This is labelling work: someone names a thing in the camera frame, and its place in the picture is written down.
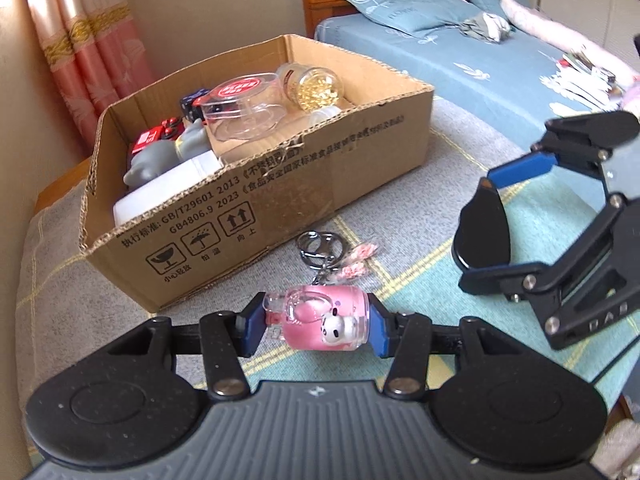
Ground pink keychain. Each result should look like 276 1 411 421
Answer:
262 230 381 353

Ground grey crumpled clothes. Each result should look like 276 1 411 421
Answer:
460 12 516 41

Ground white wardrobe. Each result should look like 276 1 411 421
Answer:
542 0 640 56

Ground clear round red-lidded container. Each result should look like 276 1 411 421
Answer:
200 72 283 141

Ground black cube toy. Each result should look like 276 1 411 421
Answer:
179 89 211 121

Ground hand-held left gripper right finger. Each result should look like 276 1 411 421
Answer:
367 296 506 401

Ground grey animal toy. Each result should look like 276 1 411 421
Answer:
123 120 211 191

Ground pink plush blanket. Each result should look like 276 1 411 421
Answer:
500 0 640 86

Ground brown cardboard box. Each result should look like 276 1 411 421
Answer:
80 34 435 313

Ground pile of papers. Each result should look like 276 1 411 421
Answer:
540 45 626 111

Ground large clear glass jar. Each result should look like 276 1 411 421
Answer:
207 102 351 161

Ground white plastic container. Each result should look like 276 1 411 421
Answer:
112 154 223 226

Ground small jar of gold beads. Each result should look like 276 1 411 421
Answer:
277 62 347 111

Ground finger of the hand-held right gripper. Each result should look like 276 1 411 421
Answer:
459 193 629 302
487 112 640 189

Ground pink curtain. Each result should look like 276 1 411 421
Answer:
17 0 156 151

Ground red toy car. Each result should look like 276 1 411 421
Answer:
131 116 188 153

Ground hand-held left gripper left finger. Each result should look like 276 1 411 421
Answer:
120 292 268 401

